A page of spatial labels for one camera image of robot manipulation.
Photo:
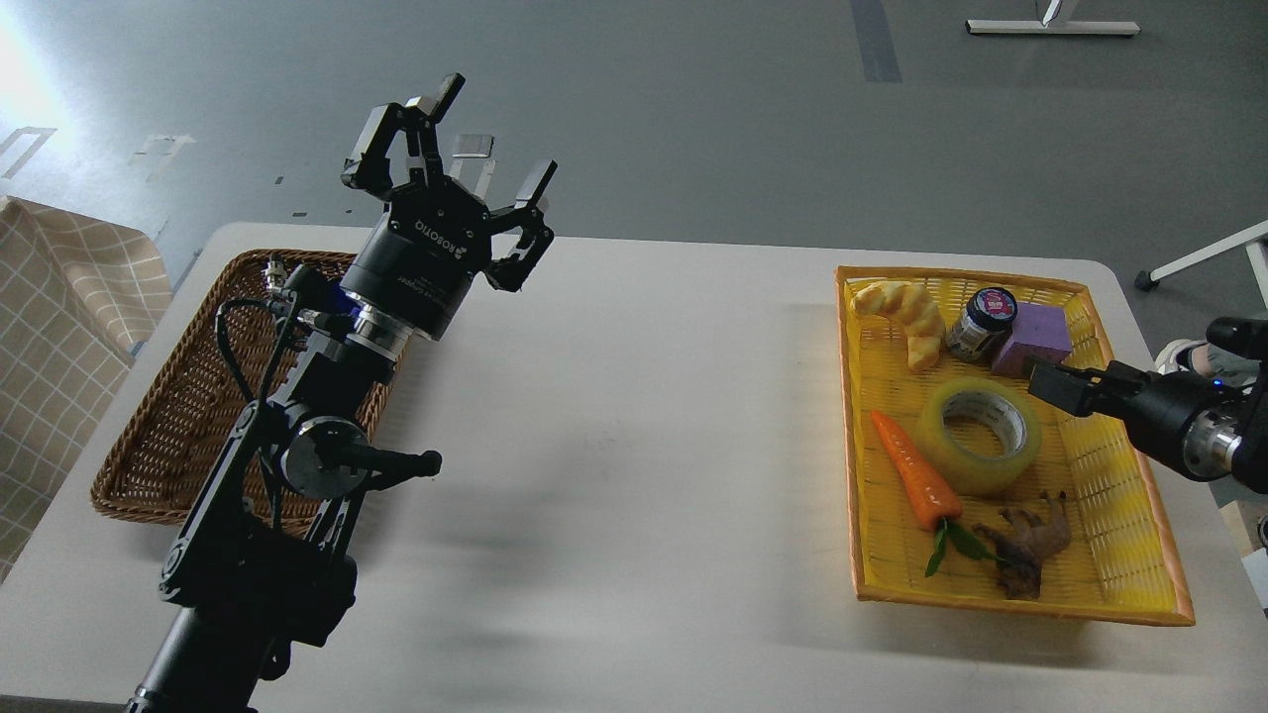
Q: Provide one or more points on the yellow tape roll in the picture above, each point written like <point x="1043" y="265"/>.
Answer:
<point x="980" y="435"/>

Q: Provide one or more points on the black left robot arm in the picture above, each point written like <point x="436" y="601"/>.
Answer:
<point x="261" y="562"/>

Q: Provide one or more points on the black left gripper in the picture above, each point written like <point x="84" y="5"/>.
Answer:
<point x="434" y="236"/>

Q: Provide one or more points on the orange toy carrot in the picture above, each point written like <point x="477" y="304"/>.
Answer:
<point x="936" y="507"/>

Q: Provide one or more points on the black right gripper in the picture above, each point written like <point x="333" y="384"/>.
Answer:
<point x="1170" y="417"/>

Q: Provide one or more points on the beige checkered cloth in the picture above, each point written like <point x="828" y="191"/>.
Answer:
<point x="78" y="298"/>

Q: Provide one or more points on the white metal stand base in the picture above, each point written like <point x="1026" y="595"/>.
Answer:
<point x="1051" y="21"/>

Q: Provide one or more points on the brown toy animal figure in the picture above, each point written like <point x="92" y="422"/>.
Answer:
<point x="1031" y="542"/>

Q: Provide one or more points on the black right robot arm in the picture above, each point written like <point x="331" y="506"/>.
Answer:
<point x="1240" y="436"/>

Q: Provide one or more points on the yellow plastic tray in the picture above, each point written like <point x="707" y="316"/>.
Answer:
<point x="1122" y="565"/>

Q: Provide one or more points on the small dark glass jar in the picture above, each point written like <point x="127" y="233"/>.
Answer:
<point x="986" y="317"/>

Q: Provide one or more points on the white table leg frame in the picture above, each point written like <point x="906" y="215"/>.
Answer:
<point x="1174" y="291"/>

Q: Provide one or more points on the brown wicker basket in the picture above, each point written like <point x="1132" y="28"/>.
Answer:
<point x="158" y="466"/>

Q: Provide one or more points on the purple foam block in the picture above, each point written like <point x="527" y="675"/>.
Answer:
<point x="1038" y="332"/>

